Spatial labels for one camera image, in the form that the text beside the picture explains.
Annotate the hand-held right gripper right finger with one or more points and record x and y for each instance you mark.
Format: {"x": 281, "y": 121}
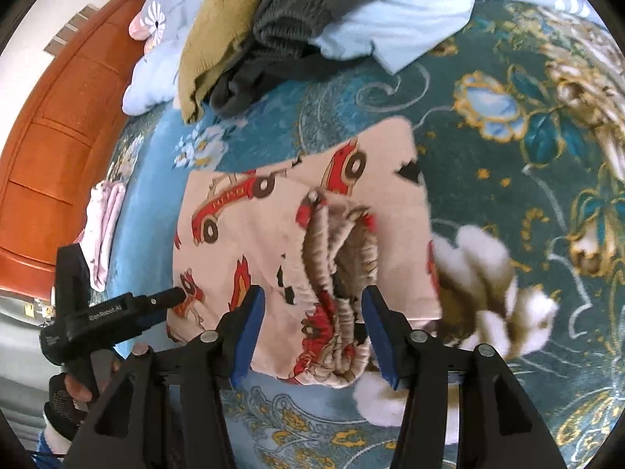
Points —
{"x": 382, "y": 339}

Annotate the wooden headboard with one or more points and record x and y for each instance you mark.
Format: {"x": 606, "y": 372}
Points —
{"x": 58, "y": 146}

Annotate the dark grey pants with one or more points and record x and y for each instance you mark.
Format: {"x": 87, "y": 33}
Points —
{"x": 288, "y": 14}

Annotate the folded pink clothes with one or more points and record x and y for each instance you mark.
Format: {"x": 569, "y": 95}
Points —
{"x": 105, "y": 224}

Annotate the cream car-print pants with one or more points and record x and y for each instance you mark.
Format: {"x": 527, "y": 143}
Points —
{"x": 244, "y": 224}

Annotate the pink pillow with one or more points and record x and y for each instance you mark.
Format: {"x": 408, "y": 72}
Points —
{"x": 136, "y": 28}

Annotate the teal floral blanket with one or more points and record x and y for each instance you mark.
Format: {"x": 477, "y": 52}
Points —
{"x": 488, "y": 180}

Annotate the person's left hand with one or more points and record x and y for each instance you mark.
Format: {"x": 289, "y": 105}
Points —
{"x": 73, "y": 395}

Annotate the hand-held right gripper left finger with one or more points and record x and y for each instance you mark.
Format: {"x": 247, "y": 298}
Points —
{"x": 249, "y": 334}

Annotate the light blue garment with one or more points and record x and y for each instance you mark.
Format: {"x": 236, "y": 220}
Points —
{"x": 390, "y": 24}

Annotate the blue floral quilt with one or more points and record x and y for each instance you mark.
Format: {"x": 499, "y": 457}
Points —
{"x": 156, "y": 73}

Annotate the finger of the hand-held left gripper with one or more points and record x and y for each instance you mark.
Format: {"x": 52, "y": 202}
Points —
{"x": 163, "y": 305}

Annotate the olive green knit sweater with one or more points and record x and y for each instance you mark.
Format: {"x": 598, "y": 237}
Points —
{"x": 215, "y": 34}

